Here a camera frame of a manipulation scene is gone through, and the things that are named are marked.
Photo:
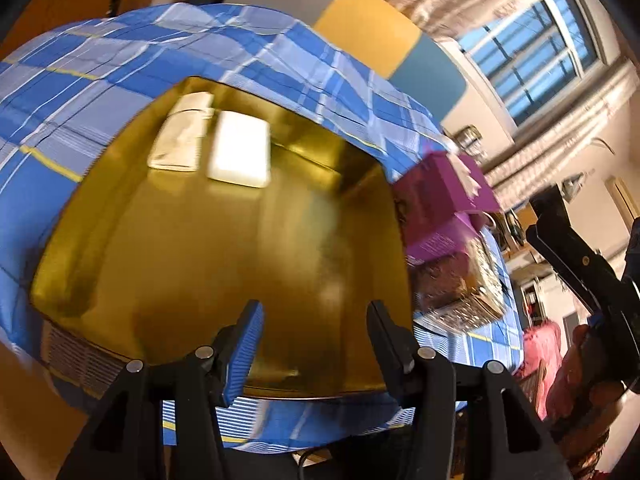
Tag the window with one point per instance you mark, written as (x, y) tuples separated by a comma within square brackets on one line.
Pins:
[(540, 55)]

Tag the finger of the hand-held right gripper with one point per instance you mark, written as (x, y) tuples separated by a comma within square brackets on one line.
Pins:
[(547, 207), (562, 260)]

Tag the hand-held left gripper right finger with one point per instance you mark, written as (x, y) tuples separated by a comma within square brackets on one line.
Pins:
[(387, 345)]

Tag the yellow teal headboard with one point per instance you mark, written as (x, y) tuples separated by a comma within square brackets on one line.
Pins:
[(380, 30)]

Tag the person's right hand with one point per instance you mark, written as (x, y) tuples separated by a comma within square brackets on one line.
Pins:
[(582, 400)]

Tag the blue plaid bed sheet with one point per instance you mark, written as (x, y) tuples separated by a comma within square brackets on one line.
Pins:
[(150, 55)]

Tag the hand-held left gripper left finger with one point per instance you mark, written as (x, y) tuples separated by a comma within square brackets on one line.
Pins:
[(244, 347)]

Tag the beige curtain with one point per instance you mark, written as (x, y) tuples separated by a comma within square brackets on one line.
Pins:
[(565, 130)]

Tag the shiny gold tray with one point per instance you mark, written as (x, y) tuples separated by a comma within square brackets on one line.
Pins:
[(210, 270)]

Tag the pink red blanket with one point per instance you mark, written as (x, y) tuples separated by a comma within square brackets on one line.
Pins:
[(542, 365)]

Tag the wooden cabinet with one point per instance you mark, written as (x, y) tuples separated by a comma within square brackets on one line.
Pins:
[(60, 5)]

